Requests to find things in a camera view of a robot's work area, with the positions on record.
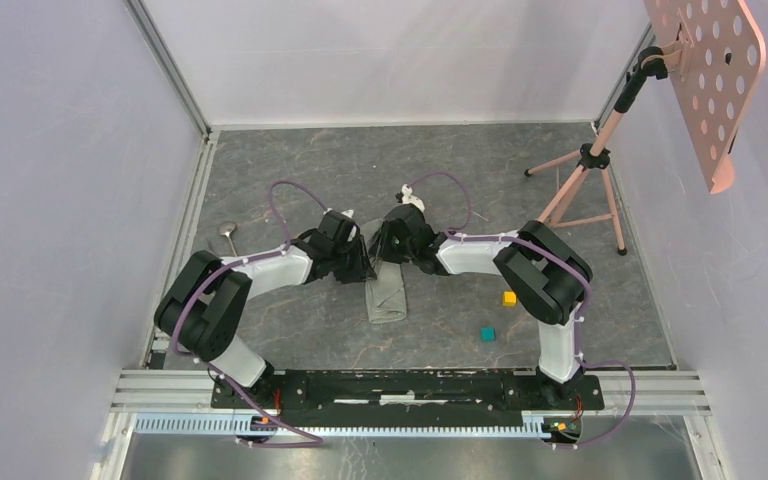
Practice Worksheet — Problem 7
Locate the grey cloth napkin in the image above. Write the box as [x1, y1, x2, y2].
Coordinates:
[361, 219, 408, 324]

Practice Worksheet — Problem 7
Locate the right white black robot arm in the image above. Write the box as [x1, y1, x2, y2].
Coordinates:
[370, 204, 593, 408]

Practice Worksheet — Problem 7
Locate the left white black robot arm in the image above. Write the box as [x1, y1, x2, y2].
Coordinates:
[154, 210, 375, 408]

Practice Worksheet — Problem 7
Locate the silver spoon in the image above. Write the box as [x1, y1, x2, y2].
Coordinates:
[217, 221, 239, 257]

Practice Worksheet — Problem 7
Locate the yellow cube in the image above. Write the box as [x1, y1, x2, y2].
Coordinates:
[502, 290, 518, 307]

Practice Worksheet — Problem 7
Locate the teal cube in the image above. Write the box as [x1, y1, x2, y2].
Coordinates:
[480, 327, 496, 342]

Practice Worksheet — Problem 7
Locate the pink tripod stand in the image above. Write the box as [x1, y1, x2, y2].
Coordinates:
[524, 46, 676, 256]

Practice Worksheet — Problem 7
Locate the pink perforated tray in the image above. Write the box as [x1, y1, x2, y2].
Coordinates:
[643, 0, 767, 194]

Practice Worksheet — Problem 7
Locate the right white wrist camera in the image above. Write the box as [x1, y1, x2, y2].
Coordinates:
[395, 184, 425, 212]

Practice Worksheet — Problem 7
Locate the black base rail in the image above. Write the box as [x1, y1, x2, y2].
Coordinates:
[247, 369, 605, 428]

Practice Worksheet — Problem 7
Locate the white toothed cable strip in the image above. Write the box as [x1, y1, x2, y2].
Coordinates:
[134, 413, 550, 440]

